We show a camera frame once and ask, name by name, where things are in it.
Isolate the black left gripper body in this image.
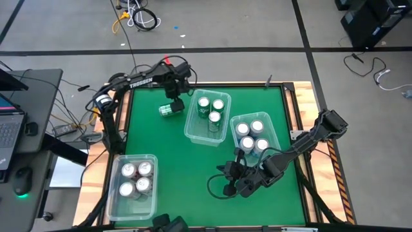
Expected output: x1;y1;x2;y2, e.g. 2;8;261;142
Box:
164;79;191;101

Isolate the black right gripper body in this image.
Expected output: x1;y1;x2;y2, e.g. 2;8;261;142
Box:
234;160;285;198

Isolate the silver and blue soda can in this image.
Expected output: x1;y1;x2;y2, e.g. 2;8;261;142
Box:
249;119;265;135
239;135;256;155
234;121;250;139
253;137;270;159

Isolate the clear plastic bin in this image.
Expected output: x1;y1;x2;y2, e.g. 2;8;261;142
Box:
229;111;283;167
106;153;159;222
183;88;232;148

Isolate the black device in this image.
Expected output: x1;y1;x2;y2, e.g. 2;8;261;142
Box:
152;213;191;232

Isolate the yellow black hazard tape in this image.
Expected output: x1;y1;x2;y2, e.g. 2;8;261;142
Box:
326;139;357;226

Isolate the wooden table border board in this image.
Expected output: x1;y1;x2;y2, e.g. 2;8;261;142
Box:
291;81;357;226
73;82;133;227

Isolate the black power brick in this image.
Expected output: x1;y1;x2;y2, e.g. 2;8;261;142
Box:
52;124;79;139

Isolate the black desk leg bar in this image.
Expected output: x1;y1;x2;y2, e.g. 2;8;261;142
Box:
41;133;89;167

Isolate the white board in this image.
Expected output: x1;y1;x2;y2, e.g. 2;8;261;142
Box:
49;148;89;189

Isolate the grey desk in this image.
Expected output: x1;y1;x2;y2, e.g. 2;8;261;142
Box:
0;68;64;232

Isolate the small black box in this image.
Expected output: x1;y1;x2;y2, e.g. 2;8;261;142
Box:
24;121;39;137

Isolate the black laptop computer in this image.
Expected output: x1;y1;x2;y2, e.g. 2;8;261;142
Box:
0;92;27;171

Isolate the black monitor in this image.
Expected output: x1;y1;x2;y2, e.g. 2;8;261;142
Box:
0;68;30;92

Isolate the black computer mouse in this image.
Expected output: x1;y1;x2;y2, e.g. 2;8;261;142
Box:
12;166;34;198

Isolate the large black equipment case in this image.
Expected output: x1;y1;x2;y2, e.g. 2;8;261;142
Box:
340;0;412;50

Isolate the long black floor cable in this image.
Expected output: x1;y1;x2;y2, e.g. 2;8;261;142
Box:
109;0;138;65

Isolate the black coiled cable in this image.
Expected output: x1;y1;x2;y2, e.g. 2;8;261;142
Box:
132;7;159;32

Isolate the white floor cable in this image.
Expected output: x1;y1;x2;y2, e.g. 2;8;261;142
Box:
126;0;156;28
374;68;412;93

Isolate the yellow cable with plug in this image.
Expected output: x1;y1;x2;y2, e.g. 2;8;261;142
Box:
111;10;131;35

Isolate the black floor cable with plug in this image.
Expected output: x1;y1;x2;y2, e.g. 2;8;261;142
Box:
342;52;388;85

